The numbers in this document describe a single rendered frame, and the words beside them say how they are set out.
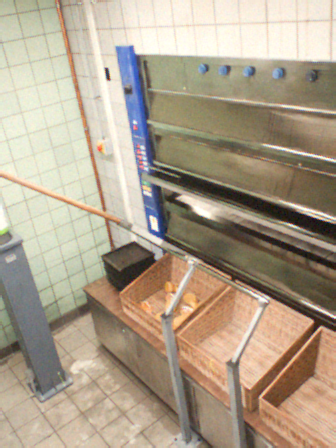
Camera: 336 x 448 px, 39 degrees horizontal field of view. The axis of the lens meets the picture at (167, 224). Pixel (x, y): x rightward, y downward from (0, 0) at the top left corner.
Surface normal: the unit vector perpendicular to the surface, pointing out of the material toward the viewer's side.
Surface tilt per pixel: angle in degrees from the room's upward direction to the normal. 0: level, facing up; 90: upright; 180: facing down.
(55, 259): 90
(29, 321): 90
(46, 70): 90
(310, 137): 69
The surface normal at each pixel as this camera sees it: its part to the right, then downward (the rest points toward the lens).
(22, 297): 0.61, 0.28
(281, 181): -0.78, 0.06
